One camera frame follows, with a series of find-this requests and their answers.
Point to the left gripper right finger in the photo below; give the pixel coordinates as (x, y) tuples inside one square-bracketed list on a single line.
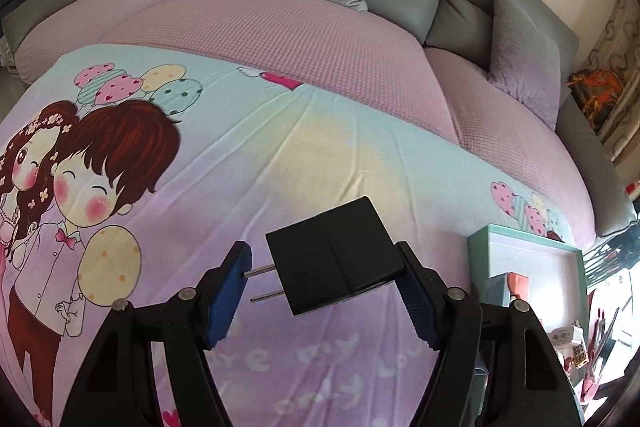
[(495, 365)]

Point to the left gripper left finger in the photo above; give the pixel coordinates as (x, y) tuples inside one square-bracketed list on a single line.
[(115, 385)]

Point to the white charger plug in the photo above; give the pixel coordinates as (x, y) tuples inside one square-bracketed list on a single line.
[(566, 338)]

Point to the blue orange toy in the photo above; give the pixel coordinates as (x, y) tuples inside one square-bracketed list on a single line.
[(502, 289)]

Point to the black power adapter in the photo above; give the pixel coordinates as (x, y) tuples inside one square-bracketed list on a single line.
[(339, 254)]

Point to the gold patterned lighter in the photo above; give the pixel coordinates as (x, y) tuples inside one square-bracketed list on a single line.
[(580, 356)]

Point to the teal shallow box tray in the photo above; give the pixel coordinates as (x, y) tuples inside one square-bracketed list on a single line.
[(557, 288)]

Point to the cartoon printed bedsheet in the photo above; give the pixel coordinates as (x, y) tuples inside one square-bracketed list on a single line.
[(127, 172)]

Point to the orange patterned bag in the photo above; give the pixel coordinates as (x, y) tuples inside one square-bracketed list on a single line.
[(596, 92)]

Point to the purple grey cushion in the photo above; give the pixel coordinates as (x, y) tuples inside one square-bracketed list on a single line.
[(524, 62)]

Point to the patterned curtain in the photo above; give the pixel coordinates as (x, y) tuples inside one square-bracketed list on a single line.
[(618, 50)]

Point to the pink sofa cover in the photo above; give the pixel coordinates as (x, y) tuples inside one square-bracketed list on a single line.
[(356, 54)]

